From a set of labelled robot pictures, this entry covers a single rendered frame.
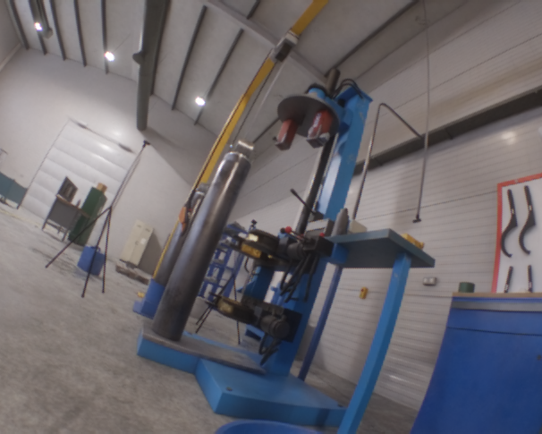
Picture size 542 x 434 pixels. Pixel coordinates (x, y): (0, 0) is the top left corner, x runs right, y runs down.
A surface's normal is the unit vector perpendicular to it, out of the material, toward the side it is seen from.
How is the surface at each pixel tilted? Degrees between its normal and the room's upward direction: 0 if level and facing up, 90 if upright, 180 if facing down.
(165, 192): 90
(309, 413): 90
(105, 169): 90
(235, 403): 90
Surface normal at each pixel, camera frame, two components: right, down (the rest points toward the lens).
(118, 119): 0.42, -0.14
